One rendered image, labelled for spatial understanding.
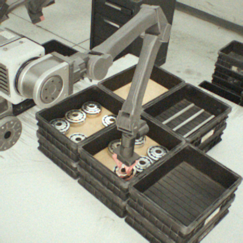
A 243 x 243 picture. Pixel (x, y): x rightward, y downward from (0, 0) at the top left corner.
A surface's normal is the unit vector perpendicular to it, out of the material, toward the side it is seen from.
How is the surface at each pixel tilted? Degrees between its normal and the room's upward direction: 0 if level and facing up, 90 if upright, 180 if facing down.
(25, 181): 0
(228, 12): 90
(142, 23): 74
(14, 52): 0
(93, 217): 0
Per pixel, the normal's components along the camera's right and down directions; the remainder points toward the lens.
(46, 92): 0.78, 0.44
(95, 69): 0.78, 0.26
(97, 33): -0.62, 0.45
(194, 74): 0.09, -0.78
